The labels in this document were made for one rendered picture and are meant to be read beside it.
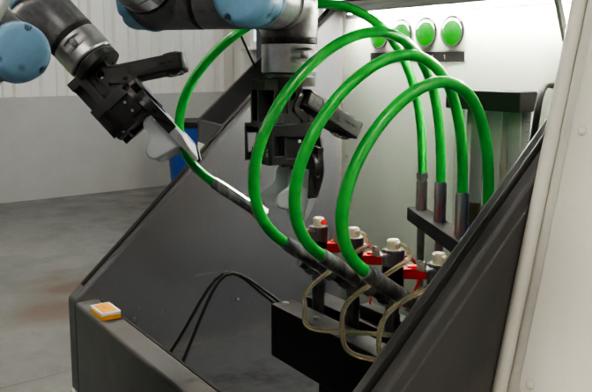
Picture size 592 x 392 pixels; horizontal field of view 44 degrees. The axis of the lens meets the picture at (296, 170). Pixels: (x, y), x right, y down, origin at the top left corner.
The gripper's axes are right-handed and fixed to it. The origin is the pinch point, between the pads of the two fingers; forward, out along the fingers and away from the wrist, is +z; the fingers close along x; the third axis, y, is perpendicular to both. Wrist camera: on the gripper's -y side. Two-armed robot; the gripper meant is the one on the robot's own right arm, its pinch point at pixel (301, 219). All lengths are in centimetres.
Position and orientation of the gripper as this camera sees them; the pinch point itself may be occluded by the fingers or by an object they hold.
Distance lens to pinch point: 104.4
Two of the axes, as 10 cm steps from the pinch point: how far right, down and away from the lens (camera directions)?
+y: -8.3, 0.8, -5.5
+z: 0.0, 9.9, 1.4
